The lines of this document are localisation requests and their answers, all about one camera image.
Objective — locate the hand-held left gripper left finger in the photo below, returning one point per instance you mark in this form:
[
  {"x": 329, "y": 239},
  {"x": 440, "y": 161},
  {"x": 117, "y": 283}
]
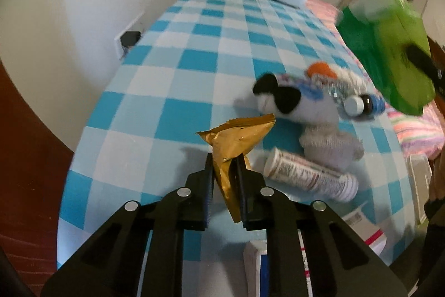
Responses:
[{"x": 209, "y": 194}]

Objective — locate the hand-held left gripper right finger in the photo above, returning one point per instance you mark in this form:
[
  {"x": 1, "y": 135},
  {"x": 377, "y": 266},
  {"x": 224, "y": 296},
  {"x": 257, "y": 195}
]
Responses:
[{"x": 243, "y": 199}]

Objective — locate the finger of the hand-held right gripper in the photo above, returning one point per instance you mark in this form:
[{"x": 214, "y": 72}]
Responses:
[{"x": 422, "y": 62}]

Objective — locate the green plastic bag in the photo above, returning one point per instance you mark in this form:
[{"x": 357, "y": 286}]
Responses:
[{"x": 382, "y": 50}]

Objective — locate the gold foil snack wrapper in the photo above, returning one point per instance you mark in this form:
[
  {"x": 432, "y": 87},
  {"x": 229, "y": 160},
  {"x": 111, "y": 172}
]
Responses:
[{"x": 236, "y": 137}]

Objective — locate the white printed tube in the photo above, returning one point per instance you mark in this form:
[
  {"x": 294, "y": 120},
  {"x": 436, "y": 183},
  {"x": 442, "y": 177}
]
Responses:
[{"x": 306, "y": 175}]

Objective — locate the clear plastic bottle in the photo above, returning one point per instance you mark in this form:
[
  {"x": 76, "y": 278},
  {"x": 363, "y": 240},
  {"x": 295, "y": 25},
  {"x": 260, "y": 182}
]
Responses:
[{"x": 368, "y": 104}]

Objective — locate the white plush dog toy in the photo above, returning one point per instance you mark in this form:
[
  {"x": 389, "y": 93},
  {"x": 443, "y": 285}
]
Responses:
[{"x": 313, "y": 109}]

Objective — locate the white plastic bin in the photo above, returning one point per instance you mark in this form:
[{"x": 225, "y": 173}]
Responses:
[{"x": 419, "y": 178}]

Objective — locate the white box with blue side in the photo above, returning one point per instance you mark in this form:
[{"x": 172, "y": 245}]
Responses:
[{"x": 252, "y": 265}]

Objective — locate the orange peel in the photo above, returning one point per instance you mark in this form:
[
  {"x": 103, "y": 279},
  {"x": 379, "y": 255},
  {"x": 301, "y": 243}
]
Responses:
[{"x": 321, "y": 69}]

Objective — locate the blue checked tablecloth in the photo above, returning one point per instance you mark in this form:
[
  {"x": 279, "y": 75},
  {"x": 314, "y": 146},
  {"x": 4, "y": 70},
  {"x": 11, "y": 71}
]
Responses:
[{"x": 173, "y": 74}]

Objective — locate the white box with red label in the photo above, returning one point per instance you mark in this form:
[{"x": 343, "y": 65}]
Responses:
[{"x": 365, "y": 231}]

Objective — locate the black plug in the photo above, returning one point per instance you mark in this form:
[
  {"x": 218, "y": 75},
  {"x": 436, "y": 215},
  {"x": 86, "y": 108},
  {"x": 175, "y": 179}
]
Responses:
[{"x": 130, "y": 38}]

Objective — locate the white wall socket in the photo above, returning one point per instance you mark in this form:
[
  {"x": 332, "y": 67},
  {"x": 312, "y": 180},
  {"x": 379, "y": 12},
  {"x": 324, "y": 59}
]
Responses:
[{"x": 120, "y": 39}]

